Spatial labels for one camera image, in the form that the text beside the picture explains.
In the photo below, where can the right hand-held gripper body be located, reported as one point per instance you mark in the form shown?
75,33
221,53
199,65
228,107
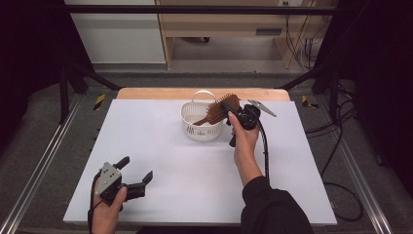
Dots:
249,118

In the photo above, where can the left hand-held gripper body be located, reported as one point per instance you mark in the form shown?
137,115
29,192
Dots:
108,178

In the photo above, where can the wooden hairbrush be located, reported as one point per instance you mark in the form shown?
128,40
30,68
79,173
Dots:
216,113

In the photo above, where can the white plastic basket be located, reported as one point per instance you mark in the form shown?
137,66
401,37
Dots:
201,131

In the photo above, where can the person's right hand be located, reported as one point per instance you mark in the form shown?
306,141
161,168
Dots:
246,146

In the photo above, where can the person's left hand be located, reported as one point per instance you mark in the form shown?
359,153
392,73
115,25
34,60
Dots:
105,217

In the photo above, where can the white table cover sheet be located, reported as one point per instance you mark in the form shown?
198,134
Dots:
168,169

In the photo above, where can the yellow black tape strip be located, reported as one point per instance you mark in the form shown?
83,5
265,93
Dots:
99,102
305,100

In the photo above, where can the light wooden desk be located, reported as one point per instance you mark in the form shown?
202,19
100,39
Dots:
220,26

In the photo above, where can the black metal crossbar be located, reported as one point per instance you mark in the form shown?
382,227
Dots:
195,9

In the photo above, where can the black curtain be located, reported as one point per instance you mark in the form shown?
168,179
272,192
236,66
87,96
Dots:
29,48
373,65

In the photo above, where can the aluminium floor rail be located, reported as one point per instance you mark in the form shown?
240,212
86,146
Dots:
368,195
42,162

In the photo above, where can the black metal frame strut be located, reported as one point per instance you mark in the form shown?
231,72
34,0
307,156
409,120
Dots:
334,97
64,97

